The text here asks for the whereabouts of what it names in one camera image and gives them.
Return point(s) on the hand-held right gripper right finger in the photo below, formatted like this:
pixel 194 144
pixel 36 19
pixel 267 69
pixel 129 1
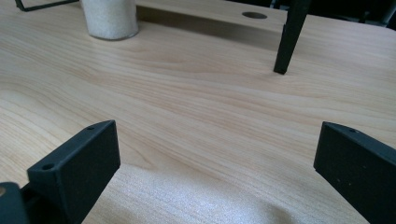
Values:
pixel 358 168

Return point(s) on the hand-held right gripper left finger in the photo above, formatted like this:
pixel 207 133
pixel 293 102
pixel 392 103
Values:
pixel 77 168

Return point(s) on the black rack leg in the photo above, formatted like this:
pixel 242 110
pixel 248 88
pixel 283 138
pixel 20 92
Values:
pixel 291 37

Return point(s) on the clear jar of white granules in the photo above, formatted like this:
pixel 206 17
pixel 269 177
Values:
pixel 110 18

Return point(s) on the wooden rack with round hole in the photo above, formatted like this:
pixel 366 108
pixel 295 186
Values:
pixel 218 15

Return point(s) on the black metal frame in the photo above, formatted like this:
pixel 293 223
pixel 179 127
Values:
pixel 40 5

